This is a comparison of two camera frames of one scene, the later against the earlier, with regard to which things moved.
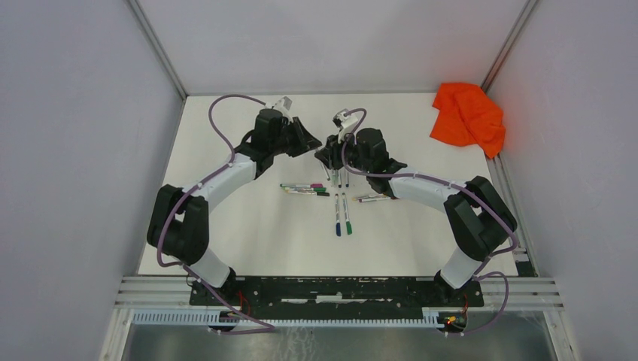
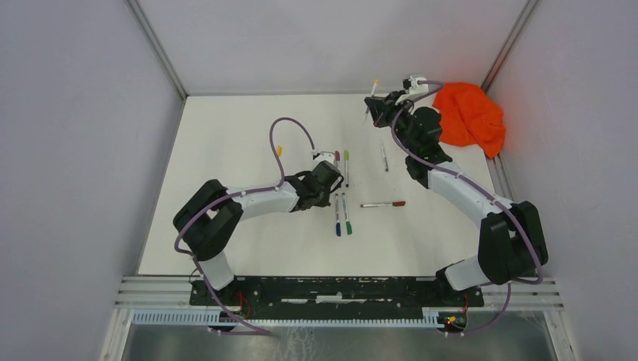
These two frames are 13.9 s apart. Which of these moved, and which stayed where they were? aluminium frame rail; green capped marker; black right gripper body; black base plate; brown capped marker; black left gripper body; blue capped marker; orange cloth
Moved: black left gripper body; brown capped marker; black right gripper body
Stayed: green capped marker; blue capped marker; orange cloth; black base plate; aluminium frame rail
